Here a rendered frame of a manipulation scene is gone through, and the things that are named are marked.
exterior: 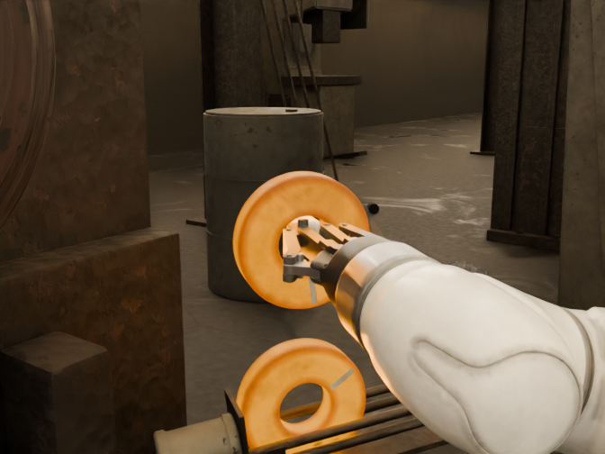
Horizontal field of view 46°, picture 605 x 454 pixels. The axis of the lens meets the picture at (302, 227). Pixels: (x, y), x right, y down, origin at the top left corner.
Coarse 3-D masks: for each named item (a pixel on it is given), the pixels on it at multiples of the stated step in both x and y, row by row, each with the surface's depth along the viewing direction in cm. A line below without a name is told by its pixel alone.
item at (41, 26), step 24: (48, 0) 65; (48, 24) 65; (48, 48) 65; (48, 72) 66; (48, 96) 66; (48, 120) 66; (24, 144) 65; (24, 168) 65; (0, 192) 63; (0, 216) 64
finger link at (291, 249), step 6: (288, 228) 73; (288, 234) 71; (294, 234) 71; (288, 240) 69; (294, 240) 69; (288, 246) 67; (294, 246) 67; (288, 252) 65; (294, 252) 66; (288, 258) 64; (294, 258) 64; (288, 264) 64; (288, 276) 64; (294, 276) 65; (288, 282) 65
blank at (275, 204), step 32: (256, 192) 76; (288, 192) 75; (320, 192) 76; (352, 192) 78; (256, 224) 75; (352, 224) 79; (256, 256) 76; (256, 288) 77; (288, 288) 78; (320, 288) 79
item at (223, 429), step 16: (224, 416) 80; (160, 432) 78; (176, 432) 78; (192, 432) 78; (208, 432) 78; (224, 432) 79; (160, 448) 76; (176, 448) 77; (192, 448) 77; (208, 448) 78; (224, 448) 78; (240, 448) 79
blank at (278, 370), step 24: (264, 360) 80; (288, 360) 80; (312, 360) 81; (336, 360) 82; (240, 384) 81; (264, 384) 79; (288, 384) 80; (336, 384) 82; (360, 384) 83; (240, 408) 80; (264, 408) 80; (336, 408) 83; (360, 408) 84; (264, 432) 80; (288, 432) 82
